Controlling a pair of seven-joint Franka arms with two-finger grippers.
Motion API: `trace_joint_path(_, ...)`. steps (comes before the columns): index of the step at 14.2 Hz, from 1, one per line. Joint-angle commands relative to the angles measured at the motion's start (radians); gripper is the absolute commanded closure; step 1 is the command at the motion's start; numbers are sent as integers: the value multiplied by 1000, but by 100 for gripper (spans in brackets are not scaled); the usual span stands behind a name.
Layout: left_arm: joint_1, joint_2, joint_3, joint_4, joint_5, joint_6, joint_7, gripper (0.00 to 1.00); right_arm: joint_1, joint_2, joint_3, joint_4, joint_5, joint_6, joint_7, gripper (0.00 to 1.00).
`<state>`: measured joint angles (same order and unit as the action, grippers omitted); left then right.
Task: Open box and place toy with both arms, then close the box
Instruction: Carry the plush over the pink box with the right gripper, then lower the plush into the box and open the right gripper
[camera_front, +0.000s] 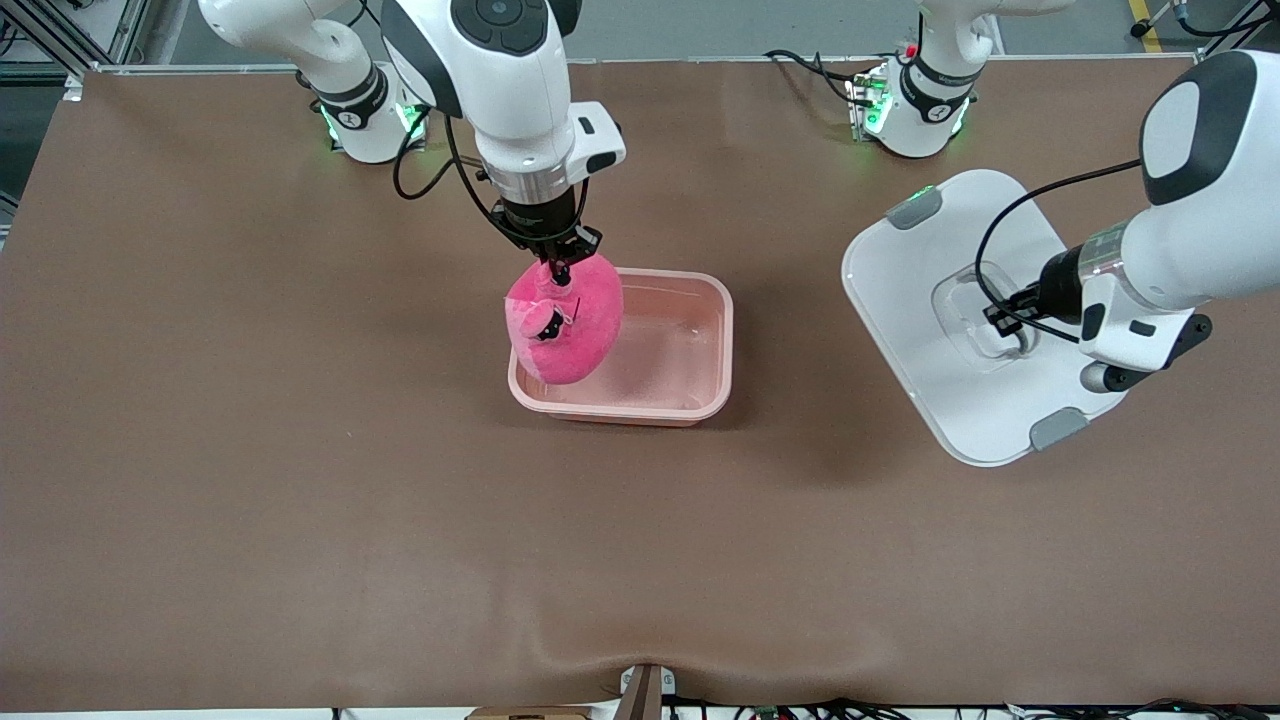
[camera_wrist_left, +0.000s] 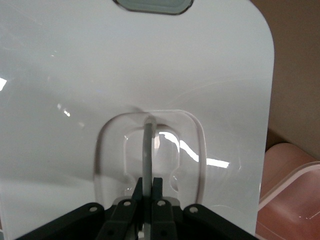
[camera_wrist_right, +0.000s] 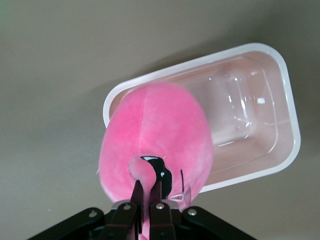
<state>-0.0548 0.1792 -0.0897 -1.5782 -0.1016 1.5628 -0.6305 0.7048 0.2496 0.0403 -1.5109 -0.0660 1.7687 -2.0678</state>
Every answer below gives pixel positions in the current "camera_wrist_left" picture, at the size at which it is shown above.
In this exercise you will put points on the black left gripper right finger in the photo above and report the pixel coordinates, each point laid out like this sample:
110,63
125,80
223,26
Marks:
170,222

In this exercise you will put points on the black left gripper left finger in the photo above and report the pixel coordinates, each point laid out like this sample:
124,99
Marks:
117,222

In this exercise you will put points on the white box lid grey latches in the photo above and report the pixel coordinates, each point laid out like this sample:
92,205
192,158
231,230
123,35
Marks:
125,62

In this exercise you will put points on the pink translucent box base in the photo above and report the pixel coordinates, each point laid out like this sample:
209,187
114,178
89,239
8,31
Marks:
287,200

